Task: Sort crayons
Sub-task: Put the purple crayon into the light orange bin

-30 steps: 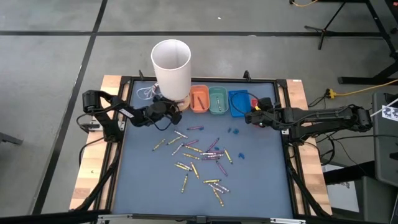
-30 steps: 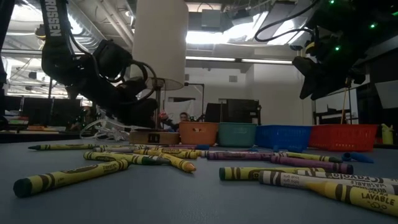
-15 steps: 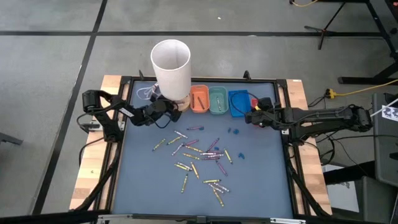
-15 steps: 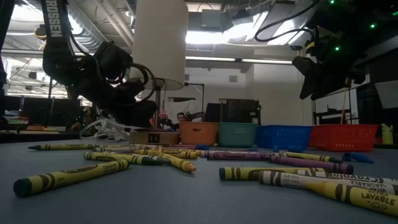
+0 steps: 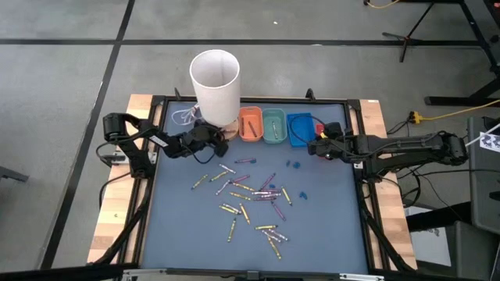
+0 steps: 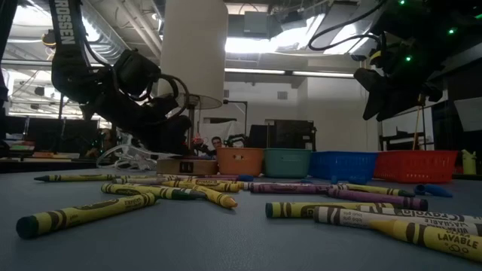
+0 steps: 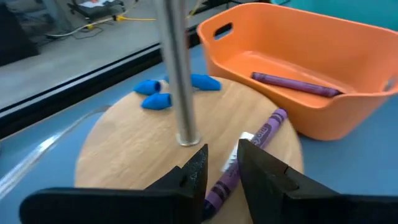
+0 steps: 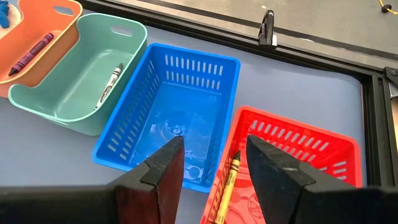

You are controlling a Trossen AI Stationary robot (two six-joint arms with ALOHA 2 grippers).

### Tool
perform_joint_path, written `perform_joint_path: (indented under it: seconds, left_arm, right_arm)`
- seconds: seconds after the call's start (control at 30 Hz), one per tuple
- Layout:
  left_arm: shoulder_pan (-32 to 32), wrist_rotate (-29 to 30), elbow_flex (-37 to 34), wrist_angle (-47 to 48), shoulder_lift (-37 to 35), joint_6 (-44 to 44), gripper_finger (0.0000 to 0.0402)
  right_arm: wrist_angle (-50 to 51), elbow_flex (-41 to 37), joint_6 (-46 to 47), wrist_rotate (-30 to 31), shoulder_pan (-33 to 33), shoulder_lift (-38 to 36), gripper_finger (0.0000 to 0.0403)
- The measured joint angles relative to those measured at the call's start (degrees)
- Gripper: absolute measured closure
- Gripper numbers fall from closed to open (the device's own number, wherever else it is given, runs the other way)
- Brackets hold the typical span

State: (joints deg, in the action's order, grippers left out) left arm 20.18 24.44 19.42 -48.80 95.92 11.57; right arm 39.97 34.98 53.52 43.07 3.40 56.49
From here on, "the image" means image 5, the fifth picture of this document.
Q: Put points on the teal plastic bin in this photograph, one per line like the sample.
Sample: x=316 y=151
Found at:
x=279 y=134

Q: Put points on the dark grey bin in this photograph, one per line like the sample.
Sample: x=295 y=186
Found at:
x=468 y=250

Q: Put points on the black tripod stand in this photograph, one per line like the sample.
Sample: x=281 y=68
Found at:
x=408 y=39

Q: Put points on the black aluminium table frame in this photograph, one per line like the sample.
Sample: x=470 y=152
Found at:
x=203 y=271

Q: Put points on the blue slotted plastic basket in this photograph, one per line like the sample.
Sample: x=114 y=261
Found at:
x=302 y=130

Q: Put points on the wooden table side board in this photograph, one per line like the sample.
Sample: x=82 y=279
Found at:
x=113 y=203
x=394 y=234

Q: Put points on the black T-shaped stand base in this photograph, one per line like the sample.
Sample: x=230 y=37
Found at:
x=449 y=100

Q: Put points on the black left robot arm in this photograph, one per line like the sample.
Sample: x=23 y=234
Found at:
x=117 y=126

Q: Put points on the silver aluminium bar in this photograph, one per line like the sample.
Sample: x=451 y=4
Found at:
x=361 y=277
x=144 y=271

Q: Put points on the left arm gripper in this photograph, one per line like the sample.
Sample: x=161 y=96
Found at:
x=199 y=136

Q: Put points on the grey cabinet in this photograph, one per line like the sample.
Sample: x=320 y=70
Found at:
x=484 y=175

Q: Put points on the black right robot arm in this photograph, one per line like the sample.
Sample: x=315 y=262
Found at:
x=410 y=146

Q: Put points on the paper with printed marker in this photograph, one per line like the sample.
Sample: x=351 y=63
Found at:
x=490 y=141

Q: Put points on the black frame clamp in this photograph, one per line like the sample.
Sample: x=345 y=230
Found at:
x=309 y=93
x=177 y=93

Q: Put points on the yellow wrapper crayon green tip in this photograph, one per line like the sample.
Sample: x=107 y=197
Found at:
x=199 y=182
x=228 y=210
x=232 y=229

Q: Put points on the orange plastic bin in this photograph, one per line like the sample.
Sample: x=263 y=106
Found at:
x=247 y=132

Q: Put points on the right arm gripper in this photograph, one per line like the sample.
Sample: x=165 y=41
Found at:
x=334 y=144

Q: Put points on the grey metal foot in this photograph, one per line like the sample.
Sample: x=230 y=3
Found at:
x=13 y=173

